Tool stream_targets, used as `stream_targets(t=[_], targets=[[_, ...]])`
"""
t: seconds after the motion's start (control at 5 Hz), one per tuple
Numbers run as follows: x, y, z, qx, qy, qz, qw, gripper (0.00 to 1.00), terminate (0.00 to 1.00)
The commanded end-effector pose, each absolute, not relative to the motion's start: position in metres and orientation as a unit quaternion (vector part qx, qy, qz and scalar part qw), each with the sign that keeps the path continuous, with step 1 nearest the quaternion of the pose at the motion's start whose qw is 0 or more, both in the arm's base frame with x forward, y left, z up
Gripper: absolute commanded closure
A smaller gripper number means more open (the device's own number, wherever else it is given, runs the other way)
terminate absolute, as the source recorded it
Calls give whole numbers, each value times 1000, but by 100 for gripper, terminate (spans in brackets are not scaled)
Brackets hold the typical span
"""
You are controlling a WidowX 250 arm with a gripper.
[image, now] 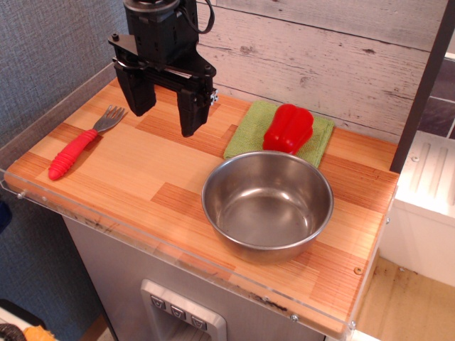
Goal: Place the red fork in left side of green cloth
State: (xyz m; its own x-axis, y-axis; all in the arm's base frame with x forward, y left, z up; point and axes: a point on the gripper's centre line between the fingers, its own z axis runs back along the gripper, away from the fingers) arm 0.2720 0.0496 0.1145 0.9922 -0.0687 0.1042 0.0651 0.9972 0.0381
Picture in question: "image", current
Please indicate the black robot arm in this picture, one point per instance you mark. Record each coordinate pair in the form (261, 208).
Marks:
(153, 5)

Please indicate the orange object bottom left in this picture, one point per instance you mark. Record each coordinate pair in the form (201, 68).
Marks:
(37, 333)

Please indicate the clear acrylic edge guard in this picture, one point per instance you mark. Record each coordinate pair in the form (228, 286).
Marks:
(158, 214)

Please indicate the dark vertical post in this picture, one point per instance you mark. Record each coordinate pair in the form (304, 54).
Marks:
(431, 71)

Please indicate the red handled metal fork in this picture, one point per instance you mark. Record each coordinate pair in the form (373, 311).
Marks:
(66, 158)

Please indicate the green cloth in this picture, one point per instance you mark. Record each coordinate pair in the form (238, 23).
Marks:
(249, 135)

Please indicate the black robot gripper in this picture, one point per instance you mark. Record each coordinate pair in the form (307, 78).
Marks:
(161, 49)

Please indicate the stainless steel bowl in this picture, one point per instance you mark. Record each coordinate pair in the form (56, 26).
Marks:
(267, 207)

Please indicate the white toy sink unit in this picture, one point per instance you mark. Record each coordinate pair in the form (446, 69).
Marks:
(419, 234)

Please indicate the red toy bell pepper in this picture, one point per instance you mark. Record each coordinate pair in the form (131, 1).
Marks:
(290, 129)

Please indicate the grey toy fridge cabinet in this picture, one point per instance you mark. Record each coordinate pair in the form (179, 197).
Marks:
(149, 297)

